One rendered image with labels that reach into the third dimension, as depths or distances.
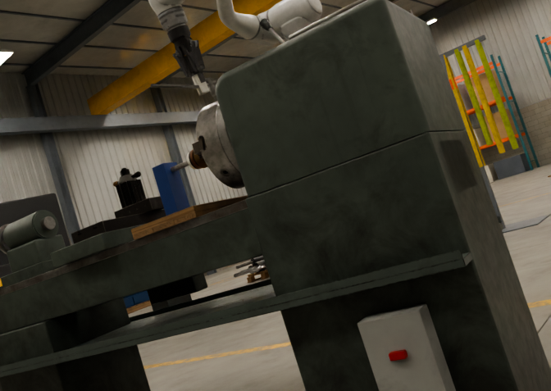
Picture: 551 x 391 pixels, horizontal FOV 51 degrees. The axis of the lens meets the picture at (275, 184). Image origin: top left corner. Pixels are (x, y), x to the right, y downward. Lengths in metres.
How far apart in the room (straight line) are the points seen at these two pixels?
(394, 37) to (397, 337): 0.78
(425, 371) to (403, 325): 0.13
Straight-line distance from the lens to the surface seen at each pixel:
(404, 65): 1.59
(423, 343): 1.57
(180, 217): 2.00
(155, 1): 2.06
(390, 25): 1.61
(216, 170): 1.95
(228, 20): 2.28
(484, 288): 1.59
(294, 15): 2.35
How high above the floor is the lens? 0.74
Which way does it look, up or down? 4 degrees up
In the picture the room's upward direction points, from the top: 18 degrees counter-clockwise
